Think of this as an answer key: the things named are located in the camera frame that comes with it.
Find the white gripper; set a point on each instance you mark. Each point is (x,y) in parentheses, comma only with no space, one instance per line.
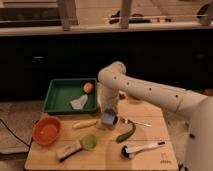
(109,99)

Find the blue sponge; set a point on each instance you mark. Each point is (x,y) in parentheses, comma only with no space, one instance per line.
(109,118)

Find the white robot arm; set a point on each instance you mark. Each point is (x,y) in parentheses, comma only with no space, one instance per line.
(196,108)

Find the orange ball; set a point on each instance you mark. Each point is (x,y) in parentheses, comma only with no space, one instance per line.
(88,87)

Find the grey cloth piece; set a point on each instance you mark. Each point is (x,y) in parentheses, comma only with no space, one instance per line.
(79,103)

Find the green plastic tray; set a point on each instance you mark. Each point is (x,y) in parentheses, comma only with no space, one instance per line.
(62,91)

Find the green cucumber toy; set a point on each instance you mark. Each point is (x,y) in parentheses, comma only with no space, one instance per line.
(126,135)

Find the green plastic lid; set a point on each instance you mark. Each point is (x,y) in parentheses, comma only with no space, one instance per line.
(89,142)

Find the wooden cutting board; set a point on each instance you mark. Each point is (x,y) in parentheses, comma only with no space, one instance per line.
(107,154)

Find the white dish brush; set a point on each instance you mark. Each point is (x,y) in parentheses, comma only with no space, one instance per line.
(130,152)

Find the wooden black scrub brush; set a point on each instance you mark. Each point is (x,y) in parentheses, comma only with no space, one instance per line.
(64,152)

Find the orange plastic bowl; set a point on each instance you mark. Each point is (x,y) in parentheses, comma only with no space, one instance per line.
(46,130)

